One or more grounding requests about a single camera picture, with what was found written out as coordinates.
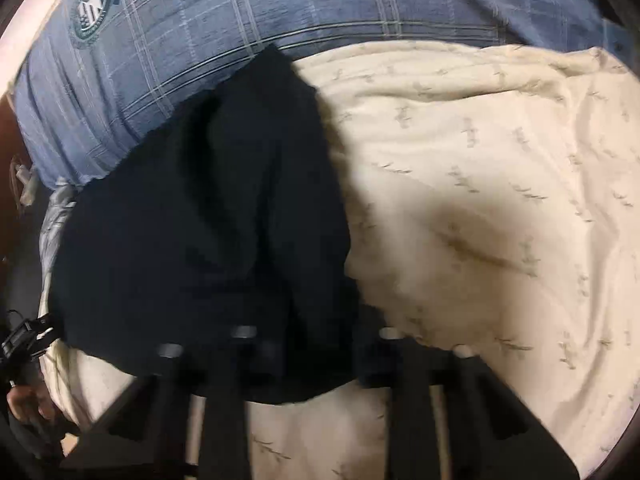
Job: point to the cream leaf-print bedsheet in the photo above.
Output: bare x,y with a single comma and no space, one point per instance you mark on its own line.
492,197

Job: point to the dark navy garment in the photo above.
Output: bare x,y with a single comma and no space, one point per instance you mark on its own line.
224,232

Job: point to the blue plaid pillow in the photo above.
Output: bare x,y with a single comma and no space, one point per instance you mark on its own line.
103,73

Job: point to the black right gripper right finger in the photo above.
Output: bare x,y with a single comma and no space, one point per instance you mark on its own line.
449,416

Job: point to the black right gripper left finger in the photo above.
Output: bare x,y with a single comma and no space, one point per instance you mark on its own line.
189,419

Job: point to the person's left hand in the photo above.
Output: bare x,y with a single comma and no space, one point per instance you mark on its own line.
31,403

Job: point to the light grey-blue cloth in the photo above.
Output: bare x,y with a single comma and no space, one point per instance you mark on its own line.
60,206

